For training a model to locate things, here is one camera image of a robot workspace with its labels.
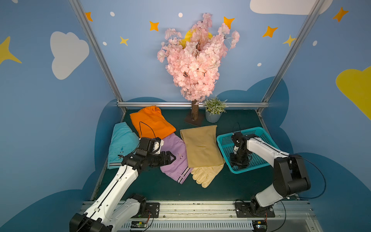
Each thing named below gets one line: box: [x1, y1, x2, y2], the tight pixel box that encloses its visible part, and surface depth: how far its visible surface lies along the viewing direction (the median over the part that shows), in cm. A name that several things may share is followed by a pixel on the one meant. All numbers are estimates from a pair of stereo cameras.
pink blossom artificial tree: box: [156, 12, 240, 127], surface depth 72 cm
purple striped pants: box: [159, 132, 193, 185], surface depth 90 cm
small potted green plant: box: [204, 96, 229, 124], surface depth 105 cm
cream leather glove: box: [190, 163, 225, 189], surface depth 88 cm
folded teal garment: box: [107, 121, 141, 170], surface depth 98 cm
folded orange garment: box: [129, 105, 177, 140], surface depth 113 cm
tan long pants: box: [179, 124, 224, 168], surface depth 98 cm
